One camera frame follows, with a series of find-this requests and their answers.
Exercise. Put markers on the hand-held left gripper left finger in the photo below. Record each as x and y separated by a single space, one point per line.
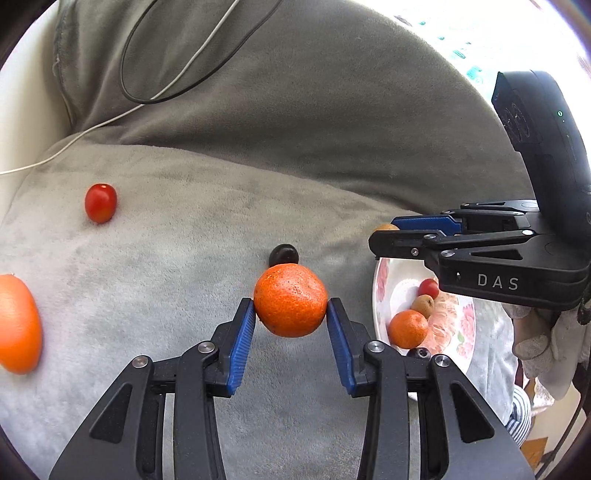
242 341

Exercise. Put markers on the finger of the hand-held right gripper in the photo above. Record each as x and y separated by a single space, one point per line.
397 244
425 224

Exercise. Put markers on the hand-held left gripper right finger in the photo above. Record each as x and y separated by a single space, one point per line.
339 346

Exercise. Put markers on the small brown fruit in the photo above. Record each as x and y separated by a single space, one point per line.
387 227
422 305

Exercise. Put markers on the floral white plate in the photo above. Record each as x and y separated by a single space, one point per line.
401 295

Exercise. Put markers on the red cherry tomato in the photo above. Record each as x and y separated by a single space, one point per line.
100 203
429 288

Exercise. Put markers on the orange tangerine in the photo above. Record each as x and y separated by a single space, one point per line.
18 323
291 300
408 329

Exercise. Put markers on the person's right hand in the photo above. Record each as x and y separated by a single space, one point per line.
554 350

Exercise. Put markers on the dark grape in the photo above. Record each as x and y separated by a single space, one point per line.
283 254
419 354

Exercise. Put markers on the light grey blanket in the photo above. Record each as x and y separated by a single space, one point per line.
161 277

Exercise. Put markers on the person's striped trousers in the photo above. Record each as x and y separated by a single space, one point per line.
518 415

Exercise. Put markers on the dark grey blanket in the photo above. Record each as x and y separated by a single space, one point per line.
300 115

